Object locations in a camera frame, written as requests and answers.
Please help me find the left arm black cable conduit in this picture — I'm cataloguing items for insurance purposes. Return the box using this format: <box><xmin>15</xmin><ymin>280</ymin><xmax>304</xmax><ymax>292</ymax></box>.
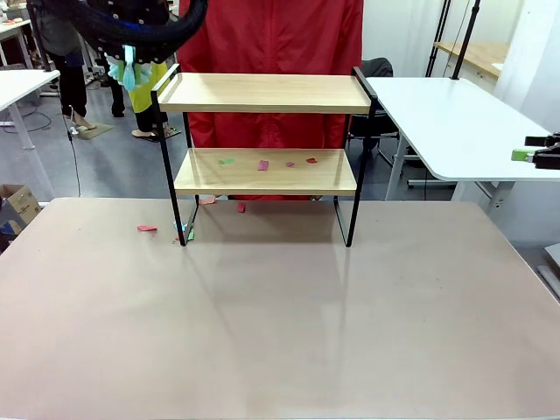
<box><xmin>41</xmin><ymin>0</ymin><xmax>210</xmax><ymax>67</ymax></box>

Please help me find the large white table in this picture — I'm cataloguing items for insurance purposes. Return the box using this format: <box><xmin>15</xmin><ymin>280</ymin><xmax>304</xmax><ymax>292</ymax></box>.
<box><xmin>364</xmin><ymin>76</ymin><xmax>560</xmax><ymax>220</ymax></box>

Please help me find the figure in dark clothes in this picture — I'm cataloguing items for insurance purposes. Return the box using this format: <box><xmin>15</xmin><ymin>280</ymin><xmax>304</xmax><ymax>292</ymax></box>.
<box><xmin>26</xmin><ymin>0</ymin><xmax>95</xmax><ymax>132</ymax></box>

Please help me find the grey table base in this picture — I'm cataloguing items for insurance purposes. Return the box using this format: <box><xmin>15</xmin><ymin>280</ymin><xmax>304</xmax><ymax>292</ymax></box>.
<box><xmin>536</xmin><ymin>242</ymin><xmax>560</xmax><ymax>303</ymax></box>

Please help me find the small white table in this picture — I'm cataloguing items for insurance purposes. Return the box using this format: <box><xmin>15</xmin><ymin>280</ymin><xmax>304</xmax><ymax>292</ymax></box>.
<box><xmin>0</xmin><ymin>68</ymin><xmax>61</xmax><ymax>152</ymax></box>

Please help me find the black frame wooden shelf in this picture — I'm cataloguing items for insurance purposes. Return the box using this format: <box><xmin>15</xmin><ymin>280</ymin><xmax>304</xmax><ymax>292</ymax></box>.
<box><xmin>150</xmin><ymin>63</ymin><xmax>379</xmax><ymax>249</ymax></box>

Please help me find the wooden top table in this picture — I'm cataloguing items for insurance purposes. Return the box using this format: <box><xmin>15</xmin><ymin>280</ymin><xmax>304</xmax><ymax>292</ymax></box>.
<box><xmin>432</xmin><ymin>40</ymin><xmax>511</xmax><ymax>80</ymax></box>

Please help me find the person in red jacket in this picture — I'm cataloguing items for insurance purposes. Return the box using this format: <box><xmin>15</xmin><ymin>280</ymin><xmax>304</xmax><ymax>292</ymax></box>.
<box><xmin>176</xmin><ymin>0</ymin><xmax>365</xmax><ymax>202</ymax></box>

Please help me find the cardboard box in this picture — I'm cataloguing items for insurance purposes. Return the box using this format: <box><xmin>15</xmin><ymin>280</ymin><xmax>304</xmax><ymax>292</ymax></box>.
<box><xmin>0</xmin><ymin>183</ymin><xmax>44</xmax><ymax>240</ymax></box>

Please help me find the black stand pole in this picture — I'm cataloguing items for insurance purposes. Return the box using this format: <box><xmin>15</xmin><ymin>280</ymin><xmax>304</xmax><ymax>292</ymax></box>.
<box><xmin>451</xmin><ymin>0</ymin><xmax>482</xmax><ymax>81</ymax></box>
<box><xmin>26</xmin><ymin>0</ymin><xmax>52</xmax><ymax>74</ymax></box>

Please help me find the figure in yellow apron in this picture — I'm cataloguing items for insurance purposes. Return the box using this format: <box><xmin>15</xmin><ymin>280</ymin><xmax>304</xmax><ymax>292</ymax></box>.
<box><xmin>129</xmin><ymin>59</ymin><xmax>183</xmax><ymax>144</ymax></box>

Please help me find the black tripod stand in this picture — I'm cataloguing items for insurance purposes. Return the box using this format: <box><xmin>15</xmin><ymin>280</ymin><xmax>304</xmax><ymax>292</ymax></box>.
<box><xmin>426</xmin><ymin>0</ymin><xmax>452</xmax><ymax>78</ymax></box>

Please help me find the grey floor mat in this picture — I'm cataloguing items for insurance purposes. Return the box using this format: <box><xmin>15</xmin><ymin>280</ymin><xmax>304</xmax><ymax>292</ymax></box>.
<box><xmin>69</xmin><ymin>122</ymin><xmax>114</xmax><ymax>141</ymax></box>

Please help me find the person in black trousers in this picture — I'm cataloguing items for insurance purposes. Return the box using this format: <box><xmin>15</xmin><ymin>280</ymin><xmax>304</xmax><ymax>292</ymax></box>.
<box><xmin>104</xmin><ymin>72</ymin><xmax>129</xmax><ymax>118</ymax></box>

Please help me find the black chair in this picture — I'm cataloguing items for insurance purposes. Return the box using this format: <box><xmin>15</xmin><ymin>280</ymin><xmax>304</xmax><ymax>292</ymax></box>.
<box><xmin>347</xmin><ymin>57</ymin><xmax>412</xmax><ymax>167</ymax></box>

